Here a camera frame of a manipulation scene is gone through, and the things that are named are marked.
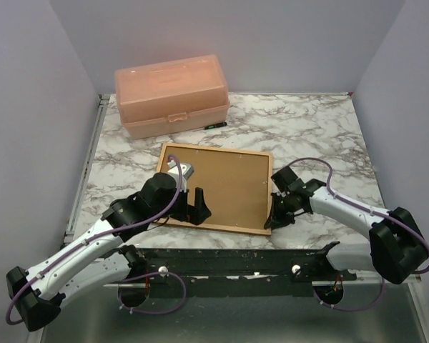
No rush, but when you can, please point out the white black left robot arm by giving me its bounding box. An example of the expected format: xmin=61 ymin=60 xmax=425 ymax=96
xmin=6 ymin=163 xmax=212 ymax=332

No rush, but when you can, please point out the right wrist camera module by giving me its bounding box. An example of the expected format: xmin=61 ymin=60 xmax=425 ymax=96
xmin=271 ymin=166 xmax=304 ymax=193

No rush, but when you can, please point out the black robot mounting base rail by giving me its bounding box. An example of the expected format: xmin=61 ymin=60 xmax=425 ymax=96
xmin=59 ymin=246 xmax=383 ymax=299

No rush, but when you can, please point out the brown wooden picture frame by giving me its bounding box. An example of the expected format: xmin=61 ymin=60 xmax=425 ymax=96
xmin=153 ymin=141 xmax=275 ymax=237

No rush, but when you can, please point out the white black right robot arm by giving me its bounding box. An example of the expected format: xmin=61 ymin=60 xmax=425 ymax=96
xmin=264 ymin=179 xmax=429 ymax=284

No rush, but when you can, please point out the black green marker pen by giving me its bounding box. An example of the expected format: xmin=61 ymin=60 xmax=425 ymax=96
xmin=204 ymin=121 xmax=227 ymax=130

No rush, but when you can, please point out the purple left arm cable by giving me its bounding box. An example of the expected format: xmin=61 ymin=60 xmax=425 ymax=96
xmin=5 ymin=154 xmax=188 ymax=326

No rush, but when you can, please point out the brown frame backing board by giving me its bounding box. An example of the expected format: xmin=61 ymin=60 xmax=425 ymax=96
xmin=157 ymin=146 xmax=272 ymax=232

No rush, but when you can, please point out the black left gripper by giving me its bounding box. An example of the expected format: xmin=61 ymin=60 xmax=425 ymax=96
xmin=150 ymin=184 xmax=211 ymax=225

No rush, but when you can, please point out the pink plastic storage box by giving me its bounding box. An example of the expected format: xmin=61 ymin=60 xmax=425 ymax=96
xmin=114 ymin=54 xmax=230 ymax=139

